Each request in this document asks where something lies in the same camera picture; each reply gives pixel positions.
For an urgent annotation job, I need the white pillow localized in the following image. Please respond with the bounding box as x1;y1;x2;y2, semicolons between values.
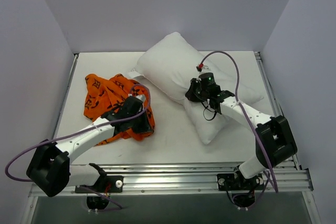
128;31;265;145

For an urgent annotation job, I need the orange patterned pillowcase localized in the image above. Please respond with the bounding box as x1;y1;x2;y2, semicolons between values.
83;73;155;146

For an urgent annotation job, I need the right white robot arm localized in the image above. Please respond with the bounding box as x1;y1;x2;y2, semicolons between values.
185;72;297;189

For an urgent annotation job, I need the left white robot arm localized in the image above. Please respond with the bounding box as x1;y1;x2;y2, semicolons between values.
26;94;152;197

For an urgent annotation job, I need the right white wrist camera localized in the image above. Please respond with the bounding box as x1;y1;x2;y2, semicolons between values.
196;63;211;74

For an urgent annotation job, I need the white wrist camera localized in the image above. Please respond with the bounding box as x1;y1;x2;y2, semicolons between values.
128;94;146;103
196;63;211;74

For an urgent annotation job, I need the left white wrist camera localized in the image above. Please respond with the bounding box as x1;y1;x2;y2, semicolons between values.
128;94;146;103

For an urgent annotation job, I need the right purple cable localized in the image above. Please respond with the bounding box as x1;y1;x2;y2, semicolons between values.
199;50;279;194

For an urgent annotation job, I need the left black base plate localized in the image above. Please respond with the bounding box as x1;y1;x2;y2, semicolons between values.
75;175;124;194

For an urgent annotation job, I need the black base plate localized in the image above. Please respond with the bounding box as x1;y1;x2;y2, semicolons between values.
75;175;124;194
216;173;265;191

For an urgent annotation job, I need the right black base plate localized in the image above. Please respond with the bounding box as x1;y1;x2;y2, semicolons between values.
216;173;265;191

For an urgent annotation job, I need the aluminium frame rail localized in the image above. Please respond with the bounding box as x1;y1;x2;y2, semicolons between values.
28;163;314;198

